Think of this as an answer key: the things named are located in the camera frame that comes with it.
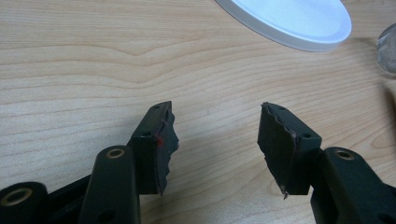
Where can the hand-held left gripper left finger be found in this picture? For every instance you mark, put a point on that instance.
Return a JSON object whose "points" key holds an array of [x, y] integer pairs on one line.
{"points": [[149, 155]]}

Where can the white round plate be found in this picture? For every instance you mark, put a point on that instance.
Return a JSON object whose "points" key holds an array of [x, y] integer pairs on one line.
{"points": [[289, 21]]}

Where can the clear glass jar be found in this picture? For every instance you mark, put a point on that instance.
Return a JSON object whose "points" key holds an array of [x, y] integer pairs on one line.
{"points": [[387, 49]]}

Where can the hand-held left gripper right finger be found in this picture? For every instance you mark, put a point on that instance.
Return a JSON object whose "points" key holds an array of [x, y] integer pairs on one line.
{"points": [[299, 161]]}

